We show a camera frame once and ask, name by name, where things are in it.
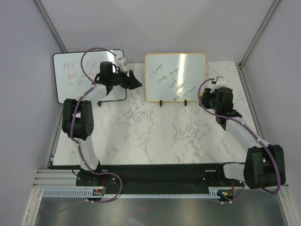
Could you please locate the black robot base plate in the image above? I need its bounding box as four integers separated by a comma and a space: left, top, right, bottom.
76, 163, 242, 194

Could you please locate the black framed whiteboard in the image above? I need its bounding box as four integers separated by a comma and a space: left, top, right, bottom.
53, 49, 124, 104

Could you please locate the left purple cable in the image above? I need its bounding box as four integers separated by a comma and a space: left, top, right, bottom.
42, 48, 124, 215

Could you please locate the yellow framed whiteboard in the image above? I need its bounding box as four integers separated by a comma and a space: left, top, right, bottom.
145, 53, 206, 102

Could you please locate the white slotted cable duct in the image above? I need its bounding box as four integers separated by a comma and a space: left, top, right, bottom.
42, 187, 226, 199

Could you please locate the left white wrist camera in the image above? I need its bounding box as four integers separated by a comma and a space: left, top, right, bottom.
114, 56, 127, 72

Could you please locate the aluminium rail frame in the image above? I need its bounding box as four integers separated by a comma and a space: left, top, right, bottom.
22, 166, 299, 226

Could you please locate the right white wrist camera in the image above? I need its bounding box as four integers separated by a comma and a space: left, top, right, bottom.
210, 76, 227, 93

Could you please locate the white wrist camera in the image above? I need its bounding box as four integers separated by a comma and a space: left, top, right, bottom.
114, 56, 127, 72
210, 76, 227, 93

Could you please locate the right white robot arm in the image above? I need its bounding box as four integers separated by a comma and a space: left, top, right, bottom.
124, 77, 286, 194

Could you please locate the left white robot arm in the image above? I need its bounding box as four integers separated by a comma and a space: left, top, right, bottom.
62, 62, 142, 186

